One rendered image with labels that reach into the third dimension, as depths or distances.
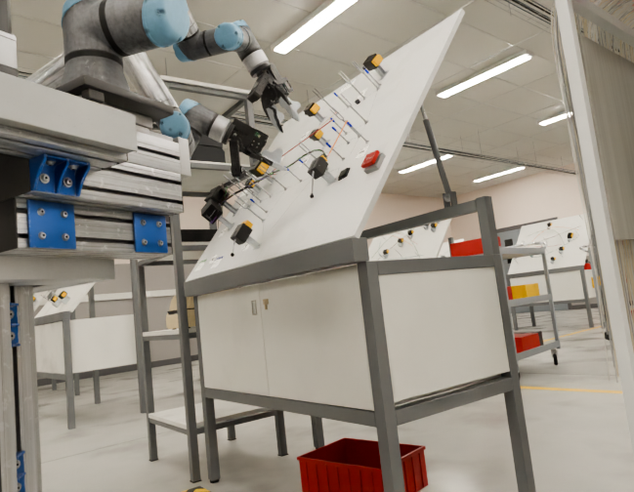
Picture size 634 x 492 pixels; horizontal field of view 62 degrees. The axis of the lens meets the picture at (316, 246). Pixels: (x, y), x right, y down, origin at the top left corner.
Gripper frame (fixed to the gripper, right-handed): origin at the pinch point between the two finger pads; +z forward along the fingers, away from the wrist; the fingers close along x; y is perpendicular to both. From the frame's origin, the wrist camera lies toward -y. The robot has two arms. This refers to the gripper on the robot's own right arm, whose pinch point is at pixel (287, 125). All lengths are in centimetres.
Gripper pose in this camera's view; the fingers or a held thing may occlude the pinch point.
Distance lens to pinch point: 174.7
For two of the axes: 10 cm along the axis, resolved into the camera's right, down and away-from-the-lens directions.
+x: -6.4, 2.8, 7.2
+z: 5.1, 8.5, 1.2
